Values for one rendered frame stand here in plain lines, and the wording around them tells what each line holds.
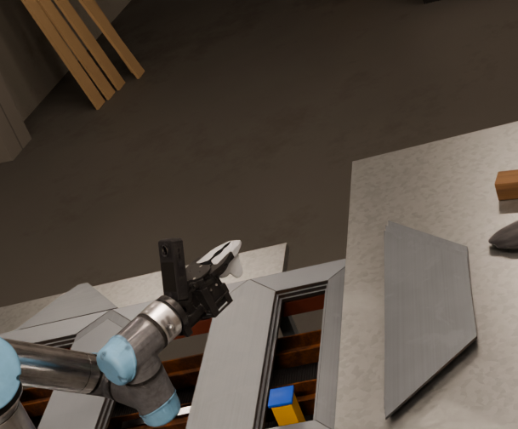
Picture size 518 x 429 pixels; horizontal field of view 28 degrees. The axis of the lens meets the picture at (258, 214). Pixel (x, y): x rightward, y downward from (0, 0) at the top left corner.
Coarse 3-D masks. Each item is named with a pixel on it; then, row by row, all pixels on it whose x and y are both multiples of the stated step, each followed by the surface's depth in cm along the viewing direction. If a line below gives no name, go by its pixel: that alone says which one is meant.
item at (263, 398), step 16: (304, 288) 287; (320, 288) 286; (96, 320) 308; (112, 320) 305; (128, 320) 302; (272, 320) 279; (80, 336) 303; (272, 336) 273; (272, 352) 269; (320, 352) 262; (272, 368) 264; (112, 400) 274; (256, 416) 247
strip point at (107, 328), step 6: (102, 324) 305; (108, 324) 304; (114, 324) 302; (90, 330) 304; (96, 330) 303; (102, 330) 302; (108, 330) 301; (114, 330) 300; (84, 336) 302; (90, 336) 301; (96, 336) 300; (102, 336) 299
